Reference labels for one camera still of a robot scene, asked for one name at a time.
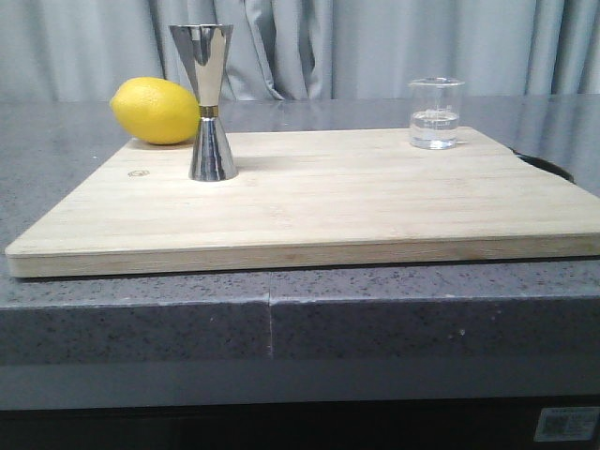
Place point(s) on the small glass beaker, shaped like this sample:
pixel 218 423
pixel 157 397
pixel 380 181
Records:
pixel 435 112

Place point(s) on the steel double jigger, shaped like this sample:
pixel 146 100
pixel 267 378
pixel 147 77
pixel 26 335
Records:
pixel 203 50

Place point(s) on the wooden cutting board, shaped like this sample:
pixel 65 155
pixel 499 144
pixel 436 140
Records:
pixel 309 198

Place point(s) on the yellow lemon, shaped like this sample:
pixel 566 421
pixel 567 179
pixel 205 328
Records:
pixel 155 110

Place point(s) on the grey curtain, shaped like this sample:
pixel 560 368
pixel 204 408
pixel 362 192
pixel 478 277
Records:
pixel 82 50

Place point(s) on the white QR label sticker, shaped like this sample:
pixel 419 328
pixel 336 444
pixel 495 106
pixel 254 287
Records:
pixel 566 424

